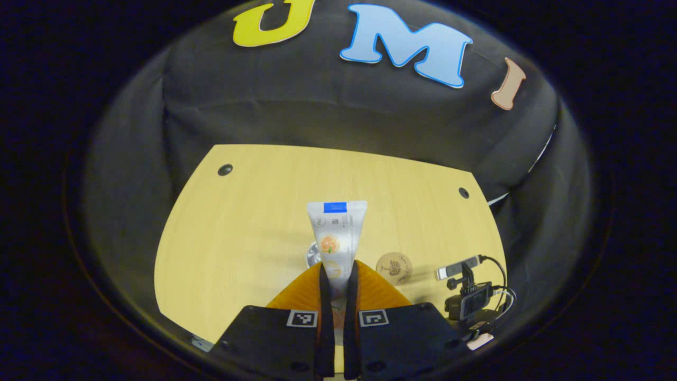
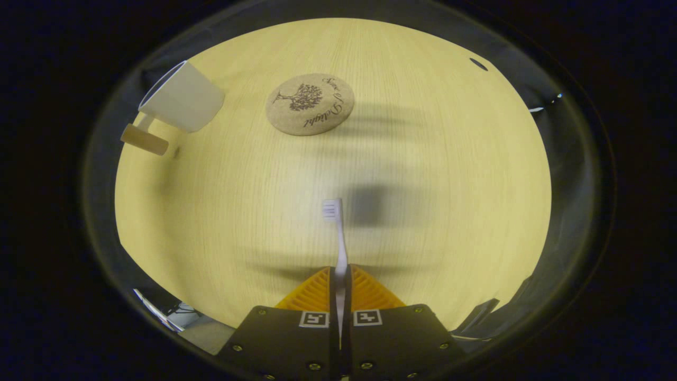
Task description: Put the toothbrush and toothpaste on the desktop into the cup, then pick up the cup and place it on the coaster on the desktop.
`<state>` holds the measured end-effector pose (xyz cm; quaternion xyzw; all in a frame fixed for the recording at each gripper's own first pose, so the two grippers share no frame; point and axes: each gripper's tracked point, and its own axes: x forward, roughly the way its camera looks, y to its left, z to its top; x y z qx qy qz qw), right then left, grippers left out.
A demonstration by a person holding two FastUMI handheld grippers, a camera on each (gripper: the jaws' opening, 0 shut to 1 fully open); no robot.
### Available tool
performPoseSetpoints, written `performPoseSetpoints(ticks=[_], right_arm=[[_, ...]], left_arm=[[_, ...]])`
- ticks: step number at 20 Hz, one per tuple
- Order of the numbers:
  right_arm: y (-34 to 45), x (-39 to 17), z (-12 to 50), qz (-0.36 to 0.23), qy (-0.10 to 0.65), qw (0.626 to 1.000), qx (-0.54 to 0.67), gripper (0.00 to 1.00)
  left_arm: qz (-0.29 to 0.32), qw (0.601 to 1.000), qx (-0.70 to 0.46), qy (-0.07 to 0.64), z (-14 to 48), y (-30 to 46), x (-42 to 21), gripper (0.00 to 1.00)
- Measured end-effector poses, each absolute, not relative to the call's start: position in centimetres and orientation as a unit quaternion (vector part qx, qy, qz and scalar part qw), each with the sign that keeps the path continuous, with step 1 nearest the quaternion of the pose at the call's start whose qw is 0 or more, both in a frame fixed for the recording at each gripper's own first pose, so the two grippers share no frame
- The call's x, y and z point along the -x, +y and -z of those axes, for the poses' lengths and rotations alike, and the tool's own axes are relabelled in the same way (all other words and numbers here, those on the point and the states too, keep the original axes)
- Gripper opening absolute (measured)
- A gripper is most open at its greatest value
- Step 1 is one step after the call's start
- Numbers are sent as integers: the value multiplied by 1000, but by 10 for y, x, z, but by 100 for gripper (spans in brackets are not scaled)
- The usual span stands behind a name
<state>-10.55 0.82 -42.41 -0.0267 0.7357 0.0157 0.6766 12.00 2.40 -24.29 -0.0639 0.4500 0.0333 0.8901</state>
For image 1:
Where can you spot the white cup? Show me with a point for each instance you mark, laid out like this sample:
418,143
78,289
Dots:
313,255

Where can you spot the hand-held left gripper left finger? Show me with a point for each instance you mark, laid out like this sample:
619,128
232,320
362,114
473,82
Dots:
296,338

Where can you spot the round wooden coaster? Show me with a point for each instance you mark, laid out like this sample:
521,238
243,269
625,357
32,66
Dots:
394,268

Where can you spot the black backdrop cloth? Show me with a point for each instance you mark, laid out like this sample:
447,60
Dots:
338,116

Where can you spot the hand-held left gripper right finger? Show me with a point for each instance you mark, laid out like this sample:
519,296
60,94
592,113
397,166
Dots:
391,338

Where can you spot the white toothpaste tube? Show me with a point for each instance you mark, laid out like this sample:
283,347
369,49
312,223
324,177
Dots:
337,233

